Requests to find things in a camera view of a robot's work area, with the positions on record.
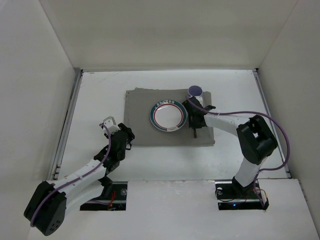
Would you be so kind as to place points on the left aluminium table rail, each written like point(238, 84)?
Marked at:
point(55, 167)

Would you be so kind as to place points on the white plate green rim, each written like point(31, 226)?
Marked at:
point(168, 115)

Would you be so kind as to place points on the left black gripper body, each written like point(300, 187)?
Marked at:
point(124, 139)

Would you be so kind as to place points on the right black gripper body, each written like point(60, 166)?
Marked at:
point(194, 110)

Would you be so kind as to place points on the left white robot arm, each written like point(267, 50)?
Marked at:
point(53, 200)

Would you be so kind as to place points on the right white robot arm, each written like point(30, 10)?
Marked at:
point(256, 140)

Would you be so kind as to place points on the right aluminium table rail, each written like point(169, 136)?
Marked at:
point(285, 155)

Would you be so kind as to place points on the purple plastic cup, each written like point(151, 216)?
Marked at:
point(195, 91)

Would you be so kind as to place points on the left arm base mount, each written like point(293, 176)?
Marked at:
point(113, 198)

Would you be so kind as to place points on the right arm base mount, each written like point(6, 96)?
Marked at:
point(231, 197)

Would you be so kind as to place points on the aluminium table rail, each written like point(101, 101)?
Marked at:
point(55, 167)
point(285, 155)

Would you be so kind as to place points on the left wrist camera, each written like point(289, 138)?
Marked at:
point(109, 125)

